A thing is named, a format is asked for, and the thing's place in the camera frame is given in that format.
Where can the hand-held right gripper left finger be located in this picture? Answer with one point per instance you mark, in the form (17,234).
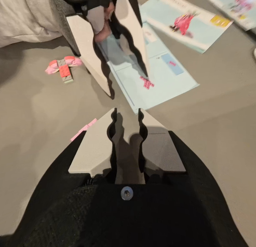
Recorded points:
(90,155)

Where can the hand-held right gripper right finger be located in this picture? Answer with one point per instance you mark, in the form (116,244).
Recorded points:
(164,155)

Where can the person's left hand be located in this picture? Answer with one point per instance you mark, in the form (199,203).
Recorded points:
(107,17)

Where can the grey desk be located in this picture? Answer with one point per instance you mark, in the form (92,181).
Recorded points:
(200,131)

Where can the person's left forearm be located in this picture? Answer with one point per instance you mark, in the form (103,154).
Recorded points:
(24,15)

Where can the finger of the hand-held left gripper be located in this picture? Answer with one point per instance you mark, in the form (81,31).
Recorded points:
(134,31)
(86,47)

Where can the long pink brick plate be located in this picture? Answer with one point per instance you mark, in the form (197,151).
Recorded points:
(80,133)

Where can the light blue instruction booklet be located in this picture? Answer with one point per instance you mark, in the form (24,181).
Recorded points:
(170,87)

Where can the closed instruction booklet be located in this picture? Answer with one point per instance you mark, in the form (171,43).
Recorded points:
(170,13)

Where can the white instruction booklet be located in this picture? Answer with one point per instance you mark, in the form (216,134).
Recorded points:
(240,3)

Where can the pink wedge brick plate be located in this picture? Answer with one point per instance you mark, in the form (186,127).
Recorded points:
(92,123)

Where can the pink red brick model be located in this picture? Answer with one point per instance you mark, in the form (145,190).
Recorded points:
(64,70)

